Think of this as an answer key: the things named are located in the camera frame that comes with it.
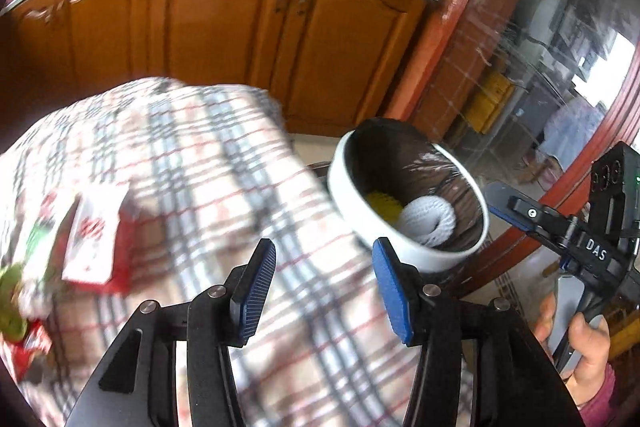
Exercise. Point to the white foam fruit net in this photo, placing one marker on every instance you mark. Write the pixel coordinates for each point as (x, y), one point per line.
(425, 222)

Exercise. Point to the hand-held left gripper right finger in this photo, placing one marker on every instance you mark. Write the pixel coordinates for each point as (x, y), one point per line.
(392, 297)

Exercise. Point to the red wooden glass door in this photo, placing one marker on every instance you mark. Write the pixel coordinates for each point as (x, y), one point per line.
(525, 57)

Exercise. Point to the green crumpled packet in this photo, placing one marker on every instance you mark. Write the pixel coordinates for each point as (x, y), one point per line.
(12, 307)

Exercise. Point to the plaid tablecloth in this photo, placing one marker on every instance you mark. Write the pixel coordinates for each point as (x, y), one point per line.
(200, 187)

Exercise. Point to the yellow plastic crate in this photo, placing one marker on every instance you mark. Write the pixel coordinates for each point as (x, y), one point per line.
(487, 102)

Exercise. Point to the wooden lower cabinets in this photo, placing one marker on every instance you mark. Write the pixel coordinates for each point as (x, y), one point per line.
(225, 37)

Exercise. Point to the white bin with black bag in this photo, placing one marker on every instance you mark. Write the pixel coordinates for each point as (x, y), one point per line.
(380, 227)

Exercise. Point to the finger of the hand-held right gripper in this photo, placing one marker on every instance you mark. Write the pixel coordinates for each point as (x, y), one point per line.
(540, 212)
(520, 223)

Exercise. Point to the person's right hand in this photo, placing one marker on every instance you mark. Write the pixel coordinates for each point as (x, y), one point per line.
(592, 347)

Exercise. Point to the red and white paper carton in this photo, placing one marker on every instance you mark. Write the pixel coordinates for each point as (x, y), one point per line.
(95, 242)

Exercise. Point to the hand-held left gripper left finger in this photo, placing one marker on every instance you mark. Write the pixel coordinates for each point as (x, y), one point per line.
(255, 297)

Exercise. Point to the red snack packet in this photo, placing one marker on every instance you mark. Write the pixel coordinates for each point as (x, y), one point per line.
(27, 349)

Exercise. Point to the person's right forearm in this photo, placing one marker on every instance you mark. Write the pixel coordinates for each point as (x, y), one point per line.
(610, 399)

